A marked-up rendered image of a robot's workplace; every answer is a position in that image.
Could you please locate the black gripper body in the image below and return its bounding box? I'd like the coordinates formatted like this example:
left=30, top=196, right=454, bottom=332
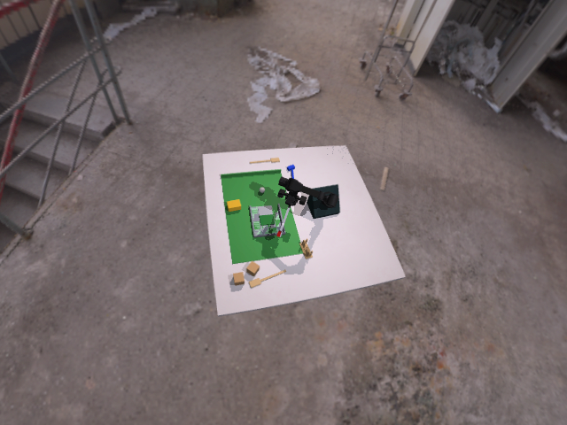
left=277, top=189, right=307, bottom=205

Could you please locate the yellow-orange block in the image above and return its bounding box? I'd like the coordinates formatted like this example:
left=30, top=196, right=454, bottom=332
left=228, top=199, right=241, bottom=212

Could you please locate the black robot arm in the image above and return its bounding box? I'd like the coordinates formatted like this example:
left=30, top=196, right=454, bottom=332
left=278, top=176, right=338, bottom=208

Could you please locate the brown cube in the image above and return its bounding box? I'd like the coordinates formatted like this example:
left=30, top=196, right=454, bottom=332
left=233, top=272, right=245, bottom=286
left=246, top=261, right=260, bottom=276

